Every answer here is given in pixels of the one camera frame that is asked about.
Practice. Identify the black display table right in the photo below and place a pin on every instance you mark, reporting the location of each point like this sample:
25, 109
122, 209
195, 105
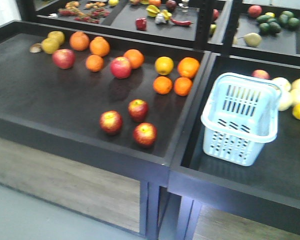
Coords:
267, 192

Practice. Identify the white garlic bulb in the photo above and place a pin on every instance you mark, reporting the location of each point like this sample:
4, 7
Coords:
160, 19

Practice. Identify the small orange pair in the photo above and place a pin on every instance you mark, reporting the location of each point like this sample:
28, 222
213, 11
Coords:
182, 86
162, 85

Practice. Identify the large pink red apple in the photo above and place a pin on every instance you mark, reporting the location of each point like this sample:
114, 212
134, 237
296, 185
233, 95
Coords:
64, 58

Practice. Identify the red apple front left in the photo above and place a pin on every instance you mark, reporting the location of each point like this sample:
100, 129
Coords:
111, 122

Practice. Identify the red apple front right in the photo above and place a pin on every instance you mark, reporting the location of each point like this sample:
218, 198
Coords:
145, 134

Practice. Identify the orange behind centre apple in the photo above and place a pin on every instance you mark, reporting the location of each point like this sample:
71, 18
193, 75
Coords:
135, 57

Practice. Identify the black upper display tray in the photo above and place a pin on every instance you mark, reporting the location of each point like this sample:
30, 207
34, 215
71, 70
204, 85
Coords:
209, 21

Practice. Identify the light blue plastic basket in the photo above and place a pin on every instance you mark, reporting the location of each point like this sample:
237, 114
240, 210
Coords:
240, 116

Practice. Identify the small orange right pair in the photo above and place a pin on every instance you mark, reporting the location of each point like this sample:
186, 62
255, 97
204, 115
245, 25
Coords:
182, 86

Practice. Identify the wooden display stand black frame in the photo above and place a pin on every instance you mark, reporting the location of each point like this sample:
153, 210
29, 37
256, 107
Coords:
51, 143

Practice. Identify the red apple by white pears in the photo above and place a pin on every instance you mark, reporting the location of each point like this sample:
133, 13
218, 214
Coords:
261, 74

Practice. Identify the small orange left pair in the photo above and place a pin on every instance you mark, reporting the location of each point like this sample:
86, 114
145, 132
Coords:
162, 85

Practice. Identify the orange back left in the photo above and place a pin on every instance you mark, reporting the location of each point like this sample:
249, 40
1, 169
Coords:
79, 41

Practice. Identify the red chili pepper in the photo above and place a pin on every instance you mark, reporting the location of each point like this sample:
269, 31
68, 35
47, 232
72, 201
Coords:
185, 23

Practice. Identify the red apple front middle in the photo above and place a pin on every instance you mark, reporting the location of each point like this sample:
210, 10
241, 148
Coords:
138, 110

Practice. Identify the yellow green pear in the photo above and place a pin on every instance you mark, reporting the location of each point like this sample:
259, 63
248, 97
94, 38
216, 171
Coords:
50, 45
57, 35

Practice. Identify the yellow green pear back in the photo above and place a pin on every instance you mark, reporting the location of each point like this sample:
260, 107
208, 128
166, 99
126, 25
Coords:
57, 35

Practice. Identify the small orange middle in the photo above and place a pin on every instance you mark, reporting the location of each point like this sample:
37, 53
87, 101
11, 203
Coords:
94, 63

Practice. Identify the large orange right back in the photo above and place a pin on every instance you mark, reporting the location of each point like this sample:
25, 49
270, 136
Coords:
188, 67

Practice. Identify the dark red bell pepper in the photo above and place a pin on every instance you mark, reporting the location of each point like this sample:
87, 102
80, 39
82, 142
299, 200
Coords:
141, 24

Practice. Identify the yellow green pear front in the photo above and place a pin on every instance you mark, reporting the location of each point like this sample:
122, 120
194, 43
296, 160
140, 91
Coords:
50, 45

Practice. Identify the pink red apple centre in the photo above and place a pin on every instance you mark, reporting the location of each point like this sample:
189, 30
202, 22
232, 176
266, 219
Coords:
120, 67

